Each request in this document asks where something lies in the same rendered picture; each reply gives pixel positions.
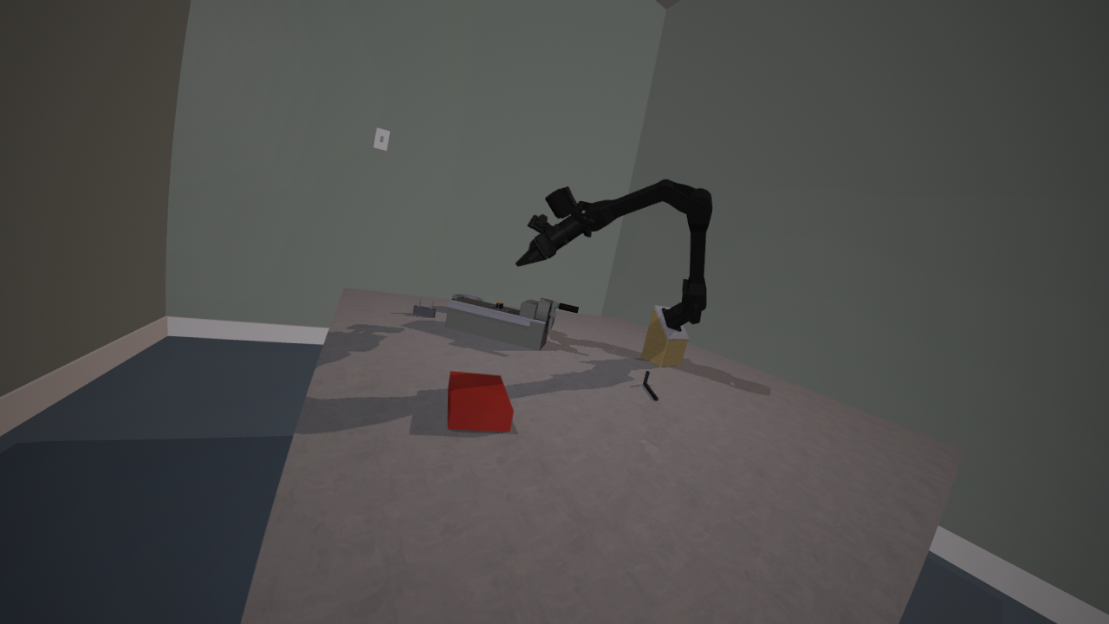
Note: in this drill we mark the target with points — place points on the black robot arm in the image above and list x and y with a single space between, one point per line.
695 203

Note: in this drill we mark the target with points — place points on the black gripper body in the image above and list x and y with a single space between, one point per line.
550 244

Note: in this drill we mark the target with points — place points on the red block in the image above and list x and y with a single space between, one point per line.
478 402

